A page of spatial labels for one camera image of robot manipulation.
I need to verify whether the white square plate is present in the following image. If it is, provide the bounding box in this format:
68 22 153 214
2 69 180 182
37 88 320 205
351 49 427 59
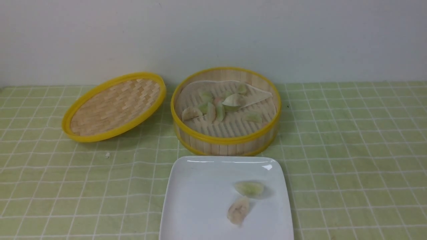
159 156 295 240

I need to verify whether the pale green dumpling centre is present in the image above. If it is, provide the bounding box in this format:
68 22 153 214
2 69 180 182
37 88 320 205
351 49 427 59
198 102 225 123

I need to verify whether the pale green dumpling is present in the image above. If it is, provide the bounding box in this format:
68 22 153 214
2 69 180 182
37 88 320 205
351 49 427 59
198 102 225 123
242 112 263 124

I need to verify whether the yellow rimmed bamboo steamer basket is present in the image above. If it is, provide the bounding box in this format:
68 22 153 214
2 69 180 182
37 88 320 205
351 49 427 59
170 67 282 156

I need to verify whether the white steamer liner cloth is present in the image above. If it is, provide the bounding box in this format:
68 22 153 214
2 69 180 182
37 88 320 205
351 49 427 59
175 80 277 138

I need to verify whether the white dumpling left edge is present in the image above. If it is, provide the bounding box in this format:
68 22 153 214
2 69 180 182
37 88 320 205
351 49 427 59
181 107 203 121

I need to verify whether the pale green dumpling right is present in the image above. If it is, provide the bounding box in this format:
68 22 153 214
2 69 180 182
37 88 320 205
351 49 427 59
242 112 263 124

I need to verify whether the small green dumpling top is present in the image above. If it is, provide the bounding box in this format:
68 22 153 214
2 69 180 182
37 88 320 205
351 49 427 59
236 83 247 95

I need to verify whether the yellow rimmed bamboo steamer lid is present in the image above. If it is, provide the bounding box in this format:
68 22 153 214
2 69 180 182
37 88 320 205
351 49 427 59
62 72 166 143

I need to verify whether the green checkered tablecloth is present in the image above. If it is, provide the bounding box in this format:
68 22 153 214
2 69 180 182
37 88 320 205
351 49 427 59
0 82 427 240

